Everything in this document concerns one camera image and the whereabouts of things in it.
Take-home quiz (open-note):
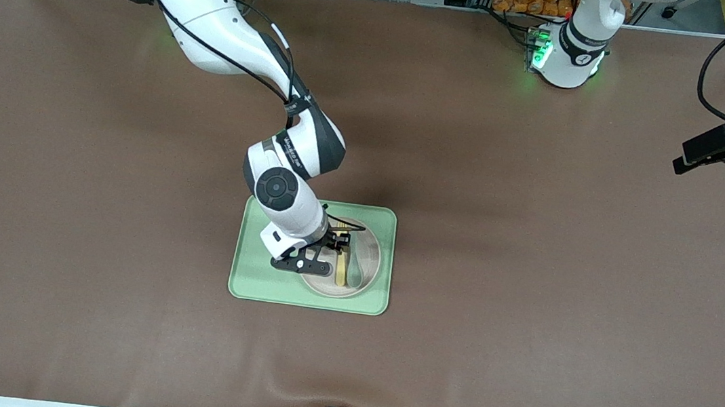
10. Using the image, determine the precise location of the yellow plastic fork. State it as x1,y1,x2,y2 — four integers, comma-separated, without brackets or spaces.
334,232,354,288

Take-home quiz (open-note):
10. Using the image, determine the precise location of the round beige plate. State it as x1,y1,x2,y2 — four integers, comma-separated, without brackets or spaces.
296,213,387,303

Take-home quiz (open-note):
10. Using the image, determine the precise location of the sage green plastic spoon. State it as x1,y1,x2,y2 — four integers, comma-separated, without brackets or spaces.
345,243,369,290

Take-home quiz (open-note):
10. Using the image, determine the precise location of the brown table cloth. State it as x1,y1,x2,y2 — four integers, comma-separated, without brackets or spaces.
0,0,725,407

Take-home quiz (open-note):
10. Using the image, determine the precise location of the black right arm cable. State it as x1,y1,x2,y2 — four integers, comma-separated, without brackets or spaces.
129,0,321,116

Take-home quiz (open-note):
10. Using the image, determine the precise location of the light green rectangular tray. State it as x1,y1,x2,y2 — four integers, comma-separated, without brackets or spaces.
226,190,400,317

